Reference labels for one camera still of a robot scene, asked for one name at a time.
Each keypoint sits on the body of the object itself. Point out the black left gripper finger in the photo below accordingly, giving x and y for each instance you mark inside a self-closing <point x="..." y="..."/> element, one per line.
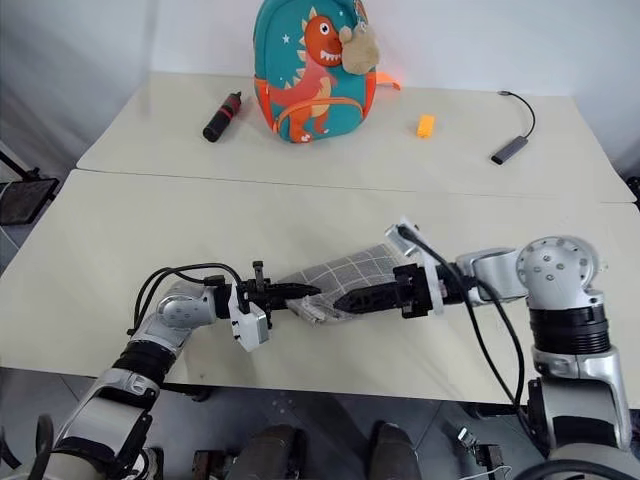
<point x="297" y="289"/>

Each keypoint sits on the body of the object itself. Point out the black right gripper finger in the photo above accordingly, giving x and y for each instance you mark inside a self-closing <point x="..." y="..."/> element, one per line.
<point x="370" y="299"/>

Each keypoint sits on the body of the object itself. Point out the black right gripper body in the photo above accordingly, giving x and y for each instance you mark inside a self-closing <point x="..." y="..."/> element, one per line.
<point x="415" y="292"/>

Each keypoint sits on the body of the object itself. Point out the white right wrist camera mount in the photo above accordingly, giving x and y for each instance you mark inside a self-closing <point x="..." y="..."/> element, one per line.
<point x="400" y="242"/>

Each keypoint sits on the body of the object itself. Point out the grey plaid pouch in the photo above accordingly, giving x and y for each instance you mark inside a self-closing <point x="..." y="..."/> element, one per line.
<point x="350" y="272"/>

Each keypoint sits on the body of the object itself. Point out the dark rounded shape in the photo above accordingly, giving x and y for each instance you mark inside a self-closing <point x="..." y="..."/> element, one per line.
<point x="395" y="452"/>
<point x="272" y="452"/>

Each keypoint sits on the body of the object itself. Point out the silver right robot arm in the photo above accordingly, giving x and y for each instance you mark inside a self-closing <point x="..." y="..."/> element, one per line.
<point x="555" y="270"/>

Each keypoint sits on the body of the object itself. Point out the black and red marker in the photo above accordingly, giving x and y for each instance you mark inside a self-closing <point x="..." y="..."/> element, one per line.
<point x="223" y="116"/>

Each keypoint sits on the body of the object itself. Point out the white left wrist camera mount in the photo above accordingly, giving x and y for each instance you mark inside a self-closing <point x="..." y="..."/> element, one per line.
<point x="242" y="325"/>

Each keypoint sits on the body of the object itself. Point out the small orange block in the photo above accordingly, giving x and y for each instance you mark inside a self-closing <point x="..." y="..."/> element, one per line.
<point x="426" y="126"/>

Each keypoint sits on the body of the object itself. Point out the beige plush toy pendant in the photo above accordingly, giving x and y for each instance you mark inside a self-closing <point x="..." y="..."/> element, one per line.
<point x="361" y="50"/>

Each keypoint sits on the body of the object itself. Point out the black metal stand base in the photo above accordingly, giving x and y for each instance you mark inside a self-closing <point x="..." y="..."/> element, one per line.
<point x="22" y="197"/>

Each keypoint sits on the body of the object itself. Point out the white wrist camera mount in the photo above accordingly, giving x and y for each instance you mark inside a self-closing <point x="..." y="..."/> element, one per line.
<point x="400" y="242"/>
<point x="242" y="325"/>

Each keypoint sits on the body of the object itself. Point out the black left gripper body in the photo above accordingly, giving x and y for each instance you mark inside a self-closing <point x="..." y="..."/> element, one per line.
<point x="257" y="296"/>

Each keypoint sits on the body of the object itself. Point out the teal dinosaur backpack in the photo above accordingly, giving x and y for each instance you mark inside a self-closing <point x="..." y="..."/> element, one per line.
<point x="310" y="100"/>

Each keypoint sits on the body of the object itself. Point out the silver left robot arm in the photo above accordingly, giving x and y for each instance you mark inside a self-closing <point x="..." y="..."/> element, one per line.
<point x="180" y="312"/>

